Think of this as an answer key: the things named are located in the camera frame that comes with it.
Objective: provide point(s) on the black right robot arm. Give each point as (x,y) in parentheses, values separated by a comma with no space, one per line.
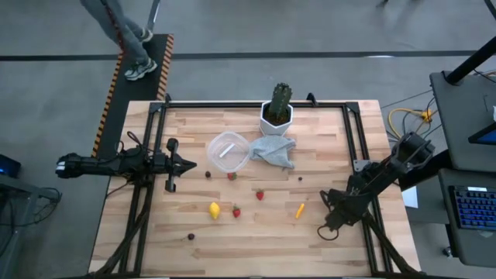
(391,166)

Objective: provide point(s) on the green cactus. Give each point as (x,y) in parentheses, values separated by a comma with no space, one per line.
(280,98)

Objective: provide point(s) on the clear plastic tupperware container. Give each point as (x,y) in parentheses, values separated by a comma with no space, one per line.
(217,159)

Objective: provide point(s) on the white paper sheet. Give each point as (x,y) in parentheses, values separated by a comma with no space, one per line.
(410,197)

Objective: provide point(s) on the grey side table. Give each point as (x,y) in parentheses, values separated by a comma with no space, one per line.
(457,116)

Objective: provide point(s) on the backlit keyboard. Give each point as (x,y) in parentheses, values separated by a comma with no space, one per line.
(474,207)

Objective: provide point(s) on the black device with blue light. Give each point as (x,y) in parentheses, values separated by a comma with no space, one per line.
(8,166)

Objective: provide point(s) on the yellow lemon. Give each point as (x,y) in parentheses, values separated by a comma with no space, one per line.
(214,211)

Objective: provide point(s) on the black aluminium table frame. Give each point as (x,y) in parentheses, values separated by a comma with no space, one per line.
(252,104)

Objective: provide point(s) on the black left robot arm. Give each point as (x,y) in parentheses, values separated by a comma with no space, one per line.
(97,166)

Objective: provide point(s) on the white strip in container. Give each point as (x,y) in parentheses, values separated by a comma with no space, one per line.
(227,150)

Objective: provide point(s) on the blue-lit screen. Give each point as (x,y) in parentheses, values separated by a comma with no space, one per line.
(486,136)

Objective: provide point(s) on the person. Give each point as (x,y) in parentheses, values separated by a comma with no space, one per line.
(128,35)

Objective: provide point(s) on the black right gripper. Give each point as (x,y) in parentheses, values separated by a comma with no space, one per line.
(348,207)

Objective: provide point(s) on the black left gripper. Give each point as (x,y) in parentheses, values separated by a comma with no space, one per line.
(170,164)

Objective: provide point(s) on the small yellow pepper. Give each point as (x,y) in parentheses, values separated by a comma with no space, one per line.
(300,211)

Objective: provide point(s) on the grey waffle cloth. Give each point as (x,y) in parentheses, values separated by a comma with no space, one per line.
(273,151)

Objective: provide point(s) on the grey metal stand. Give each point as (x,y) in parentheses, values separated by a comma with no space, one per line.
(23,193)

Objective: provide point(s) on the black mat with hazard stripes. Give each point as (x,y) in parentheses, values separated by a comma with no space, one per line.
(131,98)

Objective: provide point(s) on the grey metal mount plate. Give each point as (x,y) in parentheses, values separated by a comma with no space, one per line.
(358,166)

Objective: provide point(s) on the red strawberry with green leaves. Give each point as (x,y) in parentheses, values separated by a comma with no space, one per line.
(236,212)
(231,176)
(260,195)

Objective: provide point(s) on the grey desk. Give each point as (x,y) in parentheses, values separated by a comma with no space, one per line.
(443,217)

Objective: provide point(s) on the black slanted pole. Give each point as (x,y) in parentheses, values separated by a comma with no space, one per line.
(469,62)

